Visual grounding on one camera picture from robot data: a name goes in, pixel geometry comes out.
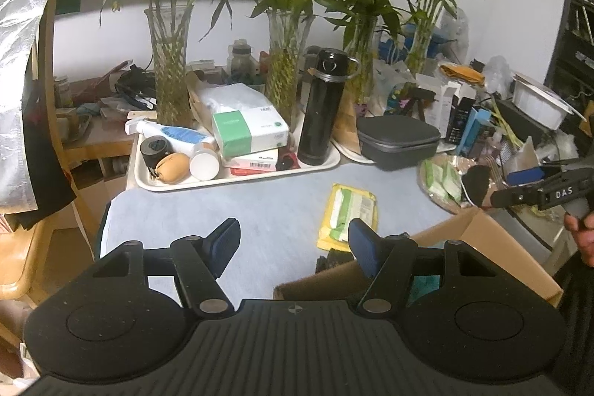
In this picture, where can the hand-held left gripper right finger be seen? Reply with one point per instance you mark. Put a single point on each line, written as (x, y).
(363, 248)

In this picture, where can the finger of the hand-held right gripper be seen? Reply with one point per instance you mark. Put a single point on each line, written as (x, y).
(515, 195)
(524, 176)

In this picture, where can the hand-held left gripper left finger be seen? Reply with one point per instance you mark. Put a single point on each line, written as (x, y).
(225, 239)

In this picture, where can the yellow green wipes packet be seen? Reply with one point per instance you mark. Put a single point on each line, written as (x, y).
(348, 210)

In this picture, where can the brown cardboard box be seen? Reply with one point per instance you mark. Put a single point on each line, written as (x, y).
(492, 238)

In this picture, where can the teal mesh bath sponge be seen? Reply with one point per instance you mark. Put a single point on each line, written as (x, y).
(427, 284)

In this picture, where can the person's right hand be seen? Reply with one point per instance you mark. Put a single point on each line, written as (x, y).
(585, 233)

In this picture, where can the black oval object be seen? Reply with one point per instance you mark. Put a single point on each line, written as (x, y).
(477, 182)

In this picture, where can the light blue table mat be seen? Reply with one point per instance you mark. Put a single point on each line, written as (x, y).
(260, 210)

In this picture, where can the woven round basket tray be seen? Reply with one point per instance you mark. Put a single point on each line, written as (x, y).
(464, 161)

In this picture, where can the green white sachet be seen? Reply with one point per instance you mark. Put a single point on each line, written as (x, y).
(451, 187)
(434, 178)

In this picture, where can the blue slim box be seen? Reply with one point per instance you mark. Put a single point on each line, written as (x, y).
(473, 131)

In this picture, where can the white plastic food container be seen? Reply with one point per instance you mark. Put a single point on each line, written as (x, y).
(538, 101)

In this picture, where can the white jar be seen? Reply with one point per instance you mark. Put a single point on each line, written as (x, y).
(204, 164)

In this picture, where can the red white flat box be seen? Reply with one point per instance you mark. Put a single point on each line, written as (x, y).
(253, 161)

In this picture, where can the black slim box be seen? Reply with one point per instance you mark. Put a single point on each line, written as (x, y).
(459, 120)

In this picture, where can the tan egg-shaped pouch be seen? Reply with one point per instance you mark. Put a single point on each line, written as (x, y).
(172, 167)

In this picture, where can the green white tissue box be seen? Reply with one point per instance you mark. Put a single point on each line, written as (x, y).
(250, 134)

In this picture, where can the grey hard case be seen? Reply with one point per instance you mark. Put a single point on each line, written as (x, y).
(399, 145)

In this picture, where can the black tape roll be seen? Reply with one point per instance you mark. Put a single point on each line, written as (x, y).
(155, 150)

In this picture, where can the white open carton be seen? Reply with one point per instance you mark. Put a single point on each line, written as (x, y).
(434, 106)

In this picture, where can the white spray bottle blue label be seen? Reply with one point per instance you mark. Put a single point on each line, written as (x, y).
(171, 134)

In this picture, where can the orange yellow packet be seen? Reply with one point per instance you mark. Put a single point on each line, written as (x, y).
(461, 72)

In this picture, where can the small black tripod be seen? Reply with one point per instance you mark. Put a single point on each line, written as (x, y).
(417, 99)

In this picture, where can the black thermos bottle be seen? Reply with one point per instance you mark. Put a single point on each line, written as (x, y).
(320, 117)

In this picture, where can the white plastic wrapped pack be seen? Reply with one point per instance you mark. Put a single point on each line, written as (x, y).
(232, 97)

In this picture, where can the clear plastic bag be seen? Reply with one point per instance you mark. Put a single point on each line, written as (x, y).
(455, 29)

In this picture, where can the cluttered wooden side table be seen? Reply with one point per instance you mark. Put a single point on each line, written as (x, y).
(97, 136)

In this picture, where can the white plastic bag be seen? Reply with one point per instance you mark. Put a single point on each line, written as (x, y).
(392, 78)

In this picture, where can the lucky bamboo in glass vase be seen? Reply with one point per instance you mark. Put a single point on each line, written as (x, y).
(420, 43)
(362, 57)
(285, 62)
(171, 71)

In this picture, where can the dark glass jar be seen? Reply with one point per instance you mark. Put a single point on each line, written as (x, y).
(241, 62)

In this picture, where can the wooden chair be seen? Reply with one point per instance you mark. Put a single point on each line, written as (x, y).
(28, 257)

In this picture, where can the silver foil bag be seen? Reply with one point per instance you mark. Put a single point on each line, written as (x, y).
(18, 99)

